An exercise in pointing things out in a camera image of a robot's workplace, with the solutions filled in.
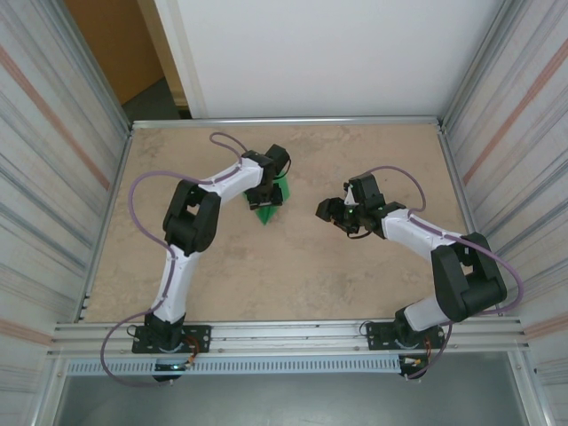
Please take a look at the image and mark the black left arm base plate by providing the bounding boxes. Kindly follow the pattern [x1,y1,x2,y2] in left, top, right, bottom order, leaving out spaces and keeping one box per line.
[131,323,212,355]

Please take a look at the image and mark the grey metal shelf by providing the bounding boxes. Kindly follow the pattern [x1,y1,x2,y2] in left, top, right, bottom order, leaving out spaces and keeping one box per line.
[52,375,532,426]

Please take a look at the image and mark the red orange wire bundle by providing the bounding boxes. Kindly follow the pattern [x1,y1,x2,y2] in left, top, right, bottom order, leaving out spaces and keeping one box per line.
[185,335,201,369]
[398,336,435,369]

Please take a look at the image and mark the green paper sheet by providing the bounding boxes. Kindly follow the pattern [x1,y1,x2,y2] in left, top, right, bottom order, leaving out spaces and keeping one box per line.
[242,174,293,227]

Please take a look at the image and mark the aluminium table frame bar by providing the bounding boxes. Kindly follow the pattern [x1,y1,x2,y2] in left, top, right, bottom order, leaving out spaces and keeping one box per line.
[73,126,134,324]
[438,126,502,319]
[130,115,445,130]

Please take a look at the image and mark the white door frame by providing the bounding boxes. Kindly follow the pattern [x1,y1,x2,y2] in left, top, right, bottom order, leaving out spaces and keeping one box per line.
[153,0,209,120]

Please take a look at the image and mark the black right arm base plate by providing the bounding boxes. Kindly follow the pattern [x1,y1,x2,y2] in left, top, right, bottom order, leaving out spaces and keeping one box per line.
[364,319,445,351]

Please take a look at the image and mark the orange wooden door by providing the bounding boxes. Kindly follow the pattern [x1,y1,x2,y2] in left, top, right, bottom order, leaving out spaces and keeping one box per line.
[64,0,166,106]

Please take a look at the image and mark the aluminium upright post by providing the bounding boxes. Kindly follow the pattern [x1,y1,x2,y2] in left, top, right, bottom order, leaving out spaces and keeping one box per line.
[43,0,134,130]
[441,0,525,130]

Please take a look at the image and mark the long aluminium mounting rail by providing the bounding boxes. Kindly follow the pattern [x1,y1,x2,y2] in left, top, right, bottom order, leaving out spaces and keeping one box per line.
[51,317,532,356]

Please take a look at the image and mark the grey slotted cable duct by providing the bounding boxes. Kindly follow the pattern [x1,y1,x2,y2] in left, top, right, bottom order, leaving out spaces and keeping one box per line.
[64,357,403,376]

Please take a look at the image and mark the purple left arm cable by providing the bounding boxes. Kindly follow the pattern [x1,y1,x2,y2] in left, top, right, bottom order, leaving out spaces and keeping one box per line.
[100,131,249,390]

